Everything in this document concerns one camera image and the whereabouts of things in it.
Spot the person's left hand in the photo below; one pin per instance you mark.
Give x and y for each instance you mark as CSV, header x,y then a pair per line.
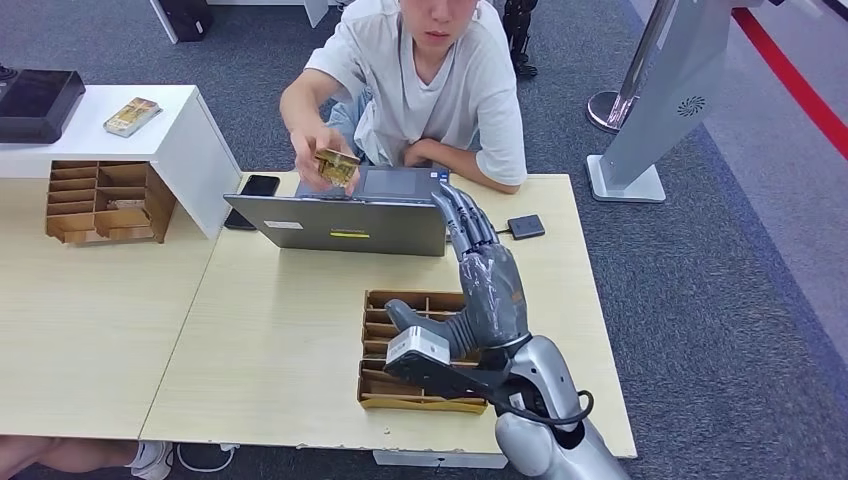
x,y
420,152

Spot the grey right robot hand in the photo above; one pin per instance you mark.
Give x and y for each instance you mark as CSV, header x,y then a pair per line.
x,y
493,298

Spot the person's right hand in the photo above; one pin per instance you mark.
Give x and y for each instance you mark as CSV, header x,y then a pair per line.
x,y
311,142

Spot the autumn print hotel card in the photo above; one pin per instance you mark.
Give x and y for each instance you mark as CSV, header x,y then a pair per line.
x,y
338,167

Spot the cardboard organizer two slot columns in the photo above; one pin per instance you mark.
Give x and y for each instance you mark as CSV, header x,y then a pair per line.
x,y
381,391

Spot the person's left forearm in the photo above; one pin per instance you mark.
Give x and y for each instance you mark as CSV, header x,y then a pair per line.
x,y
474,167

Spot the person's right forearm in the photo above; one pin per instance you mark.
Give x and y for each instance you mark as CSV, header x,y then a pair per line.
x,y
301,99

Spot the person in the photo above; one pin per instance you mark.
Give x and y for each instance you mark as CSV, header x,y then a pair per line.
x,y
450,99

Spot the black smartphone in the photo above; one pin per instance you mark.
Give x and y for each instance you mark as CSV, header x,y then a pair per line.
x,y
255,195

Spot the small black external drive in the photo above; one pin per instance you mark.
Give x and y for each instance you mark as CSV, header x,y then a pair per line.
x,y
528,227

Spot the grey laptop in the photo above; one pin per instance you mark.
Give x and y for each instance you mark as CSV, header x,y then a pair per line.
x,y
358,225

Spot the white desk riser shelf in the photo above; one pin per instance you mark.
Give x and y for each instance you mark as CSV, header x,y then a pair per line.
x,y
192,152

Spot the black robot legs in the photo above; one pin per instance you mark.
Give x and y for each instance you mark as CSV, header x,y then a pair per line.
x,y
523,40

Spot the cardboard organizer with wide compartments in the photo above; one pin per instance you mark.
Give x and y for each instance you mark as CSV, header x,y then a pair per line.
x,y
159,199

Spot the white box under desk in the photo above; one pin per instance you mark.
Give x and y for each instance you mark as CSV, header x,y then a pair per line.
x,y
437,459

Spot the black box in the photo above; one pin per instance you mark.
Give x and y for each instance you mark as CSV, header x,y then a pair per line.
x,y
189,18

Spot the stack of hotel cards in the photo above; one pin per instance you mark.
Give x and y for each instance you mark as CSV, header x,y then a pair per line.
x,y
131,116

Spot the silver kiosk stand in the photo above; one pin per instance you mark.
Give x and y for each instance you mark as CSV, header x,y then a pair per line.
x,y
662,99

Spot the black tray device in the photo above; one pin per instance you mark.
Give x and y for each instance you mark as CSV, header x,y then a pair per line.
x,y
36,106

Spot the small black knob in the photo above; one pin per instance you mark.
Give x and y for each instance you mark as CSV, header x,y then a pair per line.
x,y
5,71

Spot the white sneaker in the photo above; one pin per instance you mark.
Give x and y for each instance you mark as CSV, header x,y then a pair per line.
x,y
154,460

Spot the bystander's bare leg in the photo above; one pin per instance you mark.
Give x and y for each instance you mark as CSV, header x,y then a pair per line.
x,y
60,456

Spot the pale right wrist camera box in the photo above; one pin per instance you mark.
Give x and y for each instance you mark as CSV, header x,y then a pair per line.
x,y
418,346

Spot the chrome stanchion post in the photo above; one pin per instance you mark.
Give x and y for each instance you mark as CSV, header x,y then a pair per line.
x,y
606,109

